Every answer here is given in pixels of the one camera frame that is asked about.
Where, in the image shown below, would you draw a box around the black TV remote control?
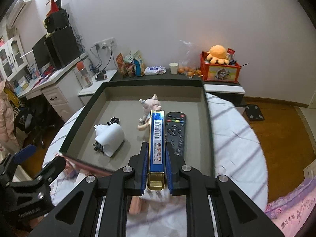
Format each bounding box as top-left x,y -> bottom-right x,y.
166,112 -> 186,157

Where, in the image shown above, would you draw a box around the pink-haired anime figurine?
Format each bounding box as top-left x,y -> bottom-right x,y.
137,94 -> 162,131

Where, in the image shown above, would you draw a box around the pink brick block figure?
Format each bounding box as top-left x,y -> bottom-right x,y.
63,160 -> 78,179

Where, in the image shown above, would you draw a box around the pink patterned pillow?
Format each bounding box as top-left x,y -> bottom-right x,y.
265,178 -> 315,236

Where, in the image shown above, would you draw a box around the pink padded jacket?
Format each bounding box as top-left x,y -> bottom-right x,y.
1,80 -> 20,153

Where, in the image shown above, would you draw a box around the white bedsheet with stripes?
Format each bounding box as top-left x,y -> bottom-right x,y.
42,92 -> 270,237

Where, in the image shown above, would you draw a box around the dark green storage tray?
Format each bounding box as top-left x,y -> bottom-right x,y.
60,80 -> 215,176

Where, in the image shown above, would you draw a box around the black bathroom scale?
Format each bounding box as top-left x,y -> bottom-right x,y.
245,104 -> 265,121

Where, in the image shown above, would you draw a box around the white desk with drawers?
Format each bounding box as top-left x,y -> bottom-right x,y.
18,53 -> 88,122

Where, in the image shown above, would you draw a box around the black and white low cabinet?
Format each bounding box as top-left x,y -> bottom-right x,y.
78,68 -> 246,107

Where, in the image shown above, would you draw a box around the orange-lid water bottle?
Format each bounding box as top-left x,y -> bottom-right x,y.
76,61 -> 93,88

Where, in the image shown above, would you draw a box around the white glass-door cabinet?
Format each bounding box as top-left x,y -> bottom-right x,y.
1,35 -> 28,81

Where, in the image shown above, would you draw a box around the red cartoon storage box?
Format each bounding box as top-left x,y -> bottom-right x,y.
200,51 -> 242,83

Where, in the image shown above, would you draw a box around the black computer monitor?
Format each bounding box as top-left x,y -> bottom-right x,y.
32,35 -> 51,69

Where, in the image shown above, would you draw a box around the clear bag of oranges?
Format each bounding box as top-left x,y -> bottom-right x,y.
178,40 -> 201,78

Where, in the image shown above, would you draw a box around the snack bags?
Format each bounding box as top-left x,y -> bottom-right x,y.
116,50 -> 146,77

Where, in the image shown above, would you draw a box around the black computer tower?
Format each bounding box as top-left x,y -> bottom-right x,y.
45,27 -> 81,70

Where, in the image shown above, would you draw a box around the white paper cup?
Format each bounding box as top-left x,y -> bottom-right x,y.
169,63 -> 179,75

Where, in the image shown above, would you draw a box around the orange octopus plush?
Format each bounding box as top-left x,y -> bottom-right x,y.
206,45 -> 229,65

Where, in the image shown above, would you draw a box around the wet wipes pack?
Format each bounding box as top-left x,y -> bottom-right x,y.
144,66 -> 166,75

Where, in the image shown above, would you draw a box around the black box on tower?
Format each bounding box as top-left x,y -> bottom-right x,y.
44,9 -> 70,33

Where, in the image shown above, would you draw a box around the red paper cone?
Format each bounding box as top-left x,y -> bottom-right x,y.
47,0 -> 59,17

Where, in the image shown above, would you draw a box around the white air conditioner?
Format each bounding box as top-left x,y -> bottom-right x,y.
7,0 -> 32,29

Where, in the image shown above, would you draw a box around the white wall power strip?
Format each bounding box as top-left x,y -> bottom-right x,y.
94,38 -> 117,49

